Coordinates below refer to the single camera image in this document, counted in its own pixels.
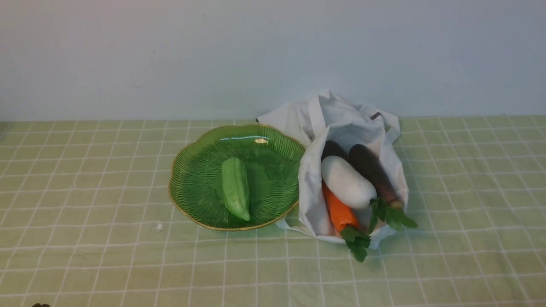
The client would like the white radish with leaves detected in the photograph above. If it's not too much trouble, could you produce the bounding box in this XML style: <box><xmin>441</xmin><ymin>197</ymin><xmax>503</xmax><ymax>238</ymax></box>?
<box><xmin>321</xmin><ymin>156</ymin><xmax>418</xmax><ymax>235</ymax></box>

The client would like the green glass plate gold rim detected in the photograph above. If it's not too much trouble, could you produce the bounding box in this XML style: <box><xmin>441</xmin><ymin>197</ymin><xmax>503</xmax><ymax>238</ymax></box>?
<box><xmin>169</xmin><ymin>124</ymin><xmax>305</xmax><ymax>231</ymax></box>

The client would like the green checkered tablecloth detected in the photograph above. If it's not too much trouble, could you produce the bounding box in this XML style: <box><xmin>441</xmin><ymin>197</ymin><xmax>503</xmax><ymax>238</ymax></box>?
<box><xmin>0</xmin><ymin>115</ymin><xmax>546</xmax><ymax>307</ymax></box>

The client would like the white cloth bag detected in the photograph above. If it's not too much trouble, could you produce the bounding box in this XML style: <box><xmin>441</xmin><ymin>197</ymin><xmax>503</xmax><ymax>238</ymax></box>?
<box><xmin>257</xmin><ymin>91</ymin><xmax>408</xmax><ymax>244</ymax></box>

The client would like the dark purple eggplant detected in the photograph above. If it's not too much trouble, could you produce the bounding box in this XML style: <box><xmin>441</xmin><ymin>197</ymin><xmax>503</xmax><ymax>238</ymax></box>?
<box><xmin>349</xmin><ymin>144</ymin><xmax>404</xmax><ymax>209</ymax></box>

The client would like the orange carrot with leaves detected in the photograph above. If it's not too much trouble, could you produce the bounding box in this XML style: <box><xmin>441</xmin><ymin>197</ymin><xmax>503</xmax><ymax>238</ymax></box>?
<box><xmin>322</xmin><ymin>182</ymin><xmax>371</xmax><ymax>263</ymax></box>

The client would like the light green gourd vegetable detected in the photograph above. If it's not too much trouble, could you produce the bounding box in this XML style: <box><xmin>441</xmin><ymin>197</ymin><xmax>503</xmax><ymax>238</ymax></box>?
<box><xmin>221</xmin><ymin>157</ymin><xmax>251</xmax><ymax>222</ymax></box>

